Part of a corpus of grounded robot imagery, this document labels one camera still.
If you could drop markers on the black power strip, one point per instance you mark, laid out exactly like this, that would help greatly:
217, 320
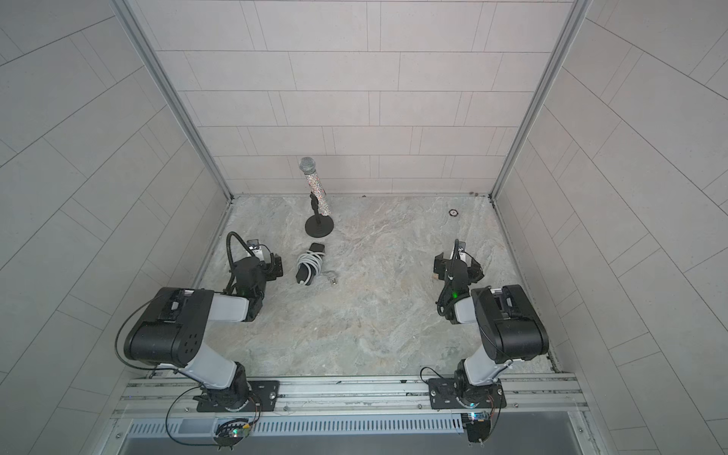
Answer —
309, 264

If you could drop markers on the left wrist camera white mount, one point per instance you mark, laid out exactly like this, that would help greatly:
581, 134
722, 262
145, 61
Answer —
261, 251

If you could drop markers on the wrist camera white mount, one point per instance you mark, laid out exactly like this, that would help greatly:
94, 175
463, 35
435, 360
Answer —
462, 254
261, 251

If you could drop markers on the glitter microphone on stand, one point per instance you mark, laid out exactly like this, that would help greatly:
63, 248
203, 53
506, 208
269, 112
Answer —
321, 223

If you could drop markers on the circuit board with wires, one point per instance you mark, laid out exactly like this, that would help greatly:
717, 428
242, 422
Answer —
230, 433
477, 427

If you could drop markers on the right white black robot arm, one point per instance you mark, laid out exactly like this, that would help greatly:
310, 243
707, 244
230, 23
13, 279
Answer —
509, 327

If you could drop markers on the right circuit board with wires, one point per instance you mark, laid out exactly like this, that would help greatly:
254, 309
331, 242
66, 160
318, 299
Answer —
477, 427

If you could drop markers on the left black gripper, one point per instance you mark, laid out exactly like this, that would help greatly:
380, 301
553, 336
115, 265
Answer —
270, 269

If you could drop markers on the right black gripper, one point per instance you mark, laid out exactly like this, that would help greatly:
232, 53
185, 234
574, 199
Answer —
445, 265

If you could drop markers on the left circuit board with wires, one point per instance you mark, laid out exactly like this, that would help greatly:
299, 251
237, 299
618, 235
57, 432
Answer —
230, 433

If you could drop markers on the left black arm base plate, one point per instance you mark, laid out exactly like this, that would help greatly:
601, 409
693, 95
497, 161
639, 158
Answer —
263, 397

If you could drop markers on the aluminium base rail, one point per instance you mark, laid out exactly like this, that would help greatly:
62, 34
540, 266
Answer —
400, 394

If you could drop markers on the white vent grille strip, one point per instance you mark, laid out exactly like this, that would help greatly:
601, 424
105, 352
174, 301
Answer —
196, 428

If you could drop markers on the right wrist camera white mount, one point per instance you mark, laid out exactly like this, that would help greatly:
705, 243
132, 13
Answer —
462, 254

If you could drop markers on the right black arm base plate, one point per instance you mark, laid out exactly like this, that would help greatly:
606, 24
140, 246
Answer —
449, 393

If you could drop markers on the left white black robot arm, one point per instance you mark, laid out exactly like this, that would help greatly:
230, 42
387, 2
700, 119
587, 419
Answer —
169, 332

